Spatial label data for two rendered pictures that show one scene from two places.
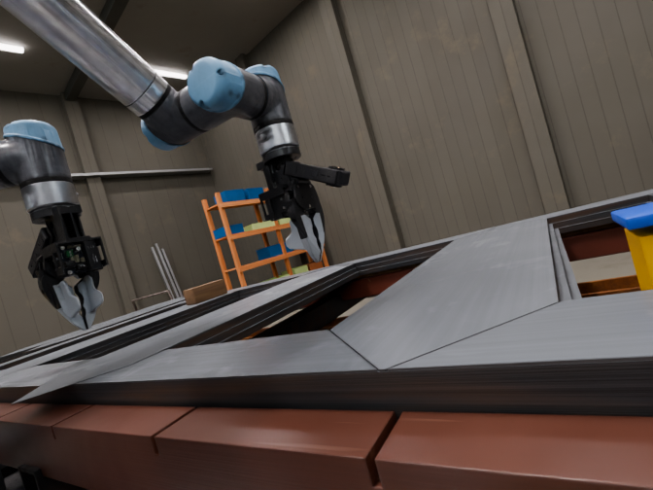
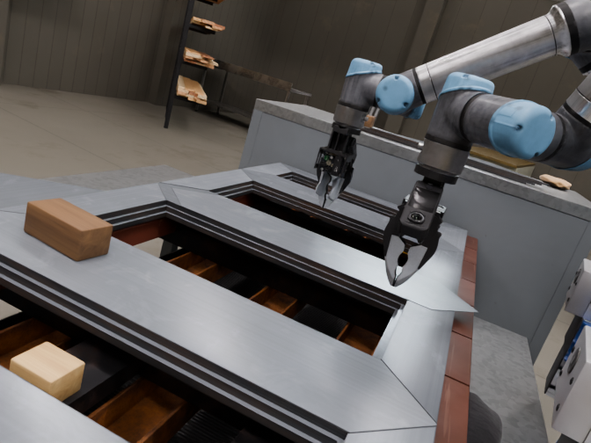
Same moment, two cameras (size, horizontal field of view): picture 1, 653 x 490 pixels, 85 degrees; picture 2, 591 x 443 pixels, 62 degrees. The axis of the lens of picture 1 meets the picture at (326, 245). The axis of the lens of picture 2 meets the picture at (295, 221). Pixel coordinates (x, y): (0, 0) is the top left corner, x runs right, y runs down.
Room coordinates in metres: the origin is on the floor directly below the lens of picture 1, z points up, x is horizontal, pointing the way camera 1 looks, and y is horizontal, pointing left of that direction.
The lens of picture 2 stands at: (1.04, 1.18, 1.19)
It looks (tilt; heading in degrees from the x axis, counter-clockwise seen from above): 16 degrees down; 255
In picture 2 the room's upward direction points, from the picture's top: 17 degrees clockwise
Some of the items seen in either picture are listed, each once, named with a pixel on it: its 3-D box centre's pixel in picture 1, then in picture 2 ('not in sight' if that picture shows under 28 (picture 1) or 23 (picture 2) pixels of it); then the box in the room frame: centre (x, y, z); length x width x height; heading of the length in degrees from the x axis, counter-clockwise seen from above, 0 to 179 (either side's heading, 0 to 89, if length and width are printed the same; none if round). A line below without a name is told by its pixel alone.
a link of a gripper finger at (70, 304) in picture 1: (74, 305); (412, 263); (0.61, 0.44, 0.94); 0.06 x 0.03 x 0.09; 58
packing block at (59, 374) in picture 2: not in sight; (47, 374); (1.13, 0.67, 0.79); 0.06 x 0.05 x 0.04; 148
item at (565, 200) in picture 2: not in sight; (422, 152); (0.08, -0.72, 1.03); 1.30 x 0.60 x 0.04; 148
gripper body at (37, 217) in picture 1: (67, 244); (425, 203); (0.62, 0.43, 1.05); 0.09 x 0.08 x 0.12; 58
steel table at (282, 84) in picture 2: not in sight; (251, 99); (-0.02, -7.97, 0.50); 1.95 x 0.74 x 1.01; 138
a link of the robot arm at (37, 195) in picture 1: (53, 200); (440, 157); (0.63, 0.44, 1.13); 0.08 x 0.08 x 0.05
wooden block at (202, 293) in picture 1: (205, 292); (68, 228); (1.17, 0.42, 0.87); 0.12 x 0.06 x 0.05; 142
